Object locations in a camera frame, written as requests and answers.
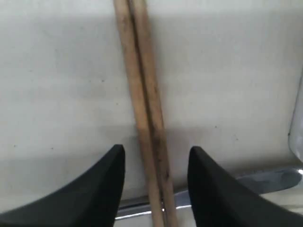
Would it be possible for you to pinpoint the silver metal fork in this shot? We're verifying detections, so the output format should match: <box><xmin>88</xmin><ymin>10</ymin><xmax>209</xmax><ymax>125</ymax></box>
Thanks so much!
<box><xmin>288</xmin><ymin>80</ymin><xmax>303</xmax><ymax>162</ymax></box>

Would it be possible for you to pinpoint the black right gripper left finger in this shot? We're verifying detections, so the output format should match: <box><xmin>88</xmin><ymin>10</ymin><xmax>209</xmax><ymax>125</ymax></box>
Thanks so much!
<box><xmin>0</xmin><ymin>144</ymin><xmax>125</xmax><ymax>227</ymax></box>

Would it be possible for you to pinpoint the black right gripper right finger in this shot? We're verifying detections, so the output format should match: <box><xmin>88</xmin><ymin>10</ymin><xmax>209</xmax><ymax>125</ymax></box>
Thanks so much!
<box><xmin>187</xmin><ymin>146</ymin><xmax>303</xmax><ymax>227</ymax></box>

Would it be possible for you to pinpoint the wooden chopstick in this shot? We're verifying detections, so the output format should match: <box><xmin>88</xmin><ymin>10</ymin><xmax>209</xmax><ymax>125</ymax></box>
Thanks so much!
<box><xmin>113</xmin><ymin>0</ymin><xmax>164</xmax><ymax>227</ymax></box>
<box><xmin>131</xmin><ymin>0</ymin><xmax>178</xmax><ymax>227</ymax></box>

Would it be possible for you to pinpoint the silver table knife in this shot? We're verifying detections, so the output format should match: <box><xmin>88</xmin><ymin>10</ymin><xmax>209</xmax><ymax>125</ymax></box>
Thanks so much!
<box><xmin>115</xmin><ymin>167</ymin><xmax>303</xmax><ymax>220</ymax></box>

